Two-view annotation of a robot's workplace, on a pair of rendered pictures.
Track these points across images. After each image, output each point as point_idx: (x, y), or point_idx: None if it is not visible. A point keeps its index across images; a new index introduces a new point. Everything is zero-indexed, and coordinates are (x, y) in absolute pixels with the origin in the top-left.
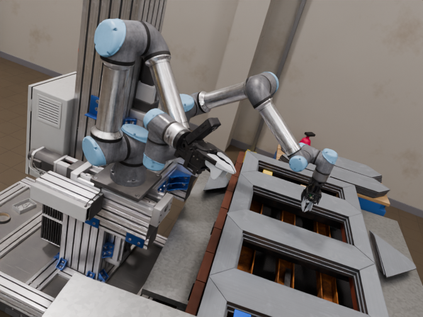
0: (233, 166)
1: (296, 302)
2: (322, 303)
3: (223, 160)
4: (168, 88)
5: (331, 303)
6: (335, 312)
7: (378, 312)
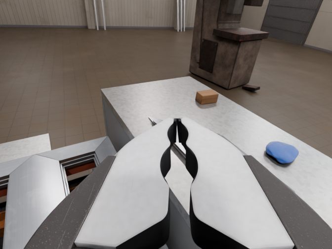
0: (171, 117)
1: (30, 231)
2: (15, 210)
3: (161, 166)
4: None
5: (10, 203)
6: (23, 195)
7: (1, 169)
